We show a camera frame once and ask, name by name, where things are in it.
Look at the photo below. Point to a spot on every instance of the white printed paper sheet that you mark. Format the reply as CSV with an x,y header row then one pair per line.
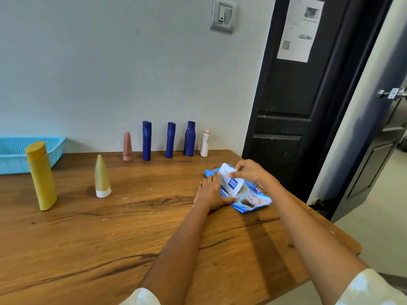
x,y
300,28

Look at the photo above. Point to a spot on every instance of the slim dark blue bottle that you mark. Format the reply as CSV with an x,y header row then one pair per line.
x,y
170,141
146,141

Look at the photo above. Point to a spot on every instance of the silver door knob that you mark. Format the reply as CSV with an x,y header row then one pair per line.
x,y
383,93

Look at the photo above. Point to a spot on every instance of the blue wet wipes pack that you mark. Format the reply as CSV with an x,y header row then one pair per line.
x,y
251,201

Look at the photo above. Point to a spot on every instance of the person's left forearm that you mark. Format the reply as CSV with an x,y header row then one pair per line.
x,y
178,257

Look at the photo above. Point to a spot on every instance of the pink bottle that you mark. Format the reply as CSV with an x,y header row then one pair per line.
x,y
127,149

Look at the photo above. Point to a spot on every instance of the light blue plastic basket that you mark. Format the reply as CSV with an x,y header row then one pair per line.
x,y
12,155

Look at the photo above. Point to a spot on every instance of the grey wall light switch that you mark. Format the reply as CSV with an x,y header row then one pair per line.
x,y
223,15

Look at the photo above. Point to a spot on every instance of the beige bottle with white cap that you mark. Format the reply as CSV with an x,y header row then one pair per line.
x,y
101,181

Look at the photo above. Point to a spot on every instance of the cream patterned left sleeve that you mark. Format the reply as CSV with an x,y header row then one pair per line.
x,y
140,298

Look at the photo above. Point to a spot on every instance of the wide dark blue bottle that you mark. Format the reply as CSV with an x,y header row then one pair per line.
x,y
189,141

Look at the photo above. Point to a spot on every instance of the cream patterned right sleeve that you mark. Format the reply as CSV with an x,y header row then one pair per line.
x,y
372,292

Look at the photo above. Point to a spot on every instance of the cream patterned sleeve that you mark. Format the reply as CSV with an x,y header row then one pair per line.
x,y
140,298
372,292

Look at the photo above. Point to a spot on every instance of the person's right hand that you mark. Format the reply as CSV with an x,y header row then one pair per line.
x,y
252,173

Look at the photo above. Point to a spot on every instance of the person's left hand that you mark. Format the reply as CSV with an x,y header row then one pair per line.
x,y
210,195

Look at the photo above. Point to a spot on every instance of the wooden table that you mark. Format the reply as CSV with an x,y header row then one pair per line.
x,y
95,244

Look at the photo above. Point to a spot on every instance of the black door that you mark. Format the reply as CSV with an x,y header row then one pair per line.
x,y
286,123

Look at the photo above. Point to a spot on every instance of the dark brown open door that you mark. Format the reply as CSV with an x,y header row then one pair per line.
x,y
381,155

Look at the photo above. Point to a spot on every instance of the yellow bottle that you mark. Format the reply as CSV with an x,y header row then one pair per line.
x,y
43,181

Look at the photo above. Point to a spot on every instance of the person's right forearm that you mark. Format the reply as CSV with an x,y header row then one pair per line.
x,y
311,244

